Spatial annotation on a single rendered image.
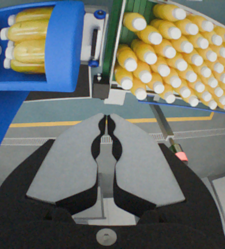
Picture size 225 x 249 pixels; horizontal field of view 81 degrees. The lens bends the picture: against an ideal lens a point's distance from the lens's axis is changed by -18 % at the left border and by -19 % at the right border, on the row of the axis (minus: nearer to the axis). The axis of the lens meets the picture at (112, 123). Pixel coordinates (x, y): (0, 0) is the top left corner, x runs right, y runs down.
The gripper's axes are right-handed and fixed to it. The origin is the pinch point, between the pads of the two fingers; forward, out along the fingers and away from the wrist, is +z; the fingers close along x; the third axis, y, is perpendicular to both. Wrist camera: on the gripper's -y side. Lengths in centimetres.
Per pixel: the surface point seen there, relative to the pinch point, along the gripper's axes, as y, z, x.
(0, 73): 5, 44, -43
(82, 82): 38, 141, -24
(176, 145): 34, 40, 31
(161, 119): 31, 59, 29
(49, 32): -7.4, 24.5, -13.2
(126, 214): 309, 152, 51
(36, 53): -2.4, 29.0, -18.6
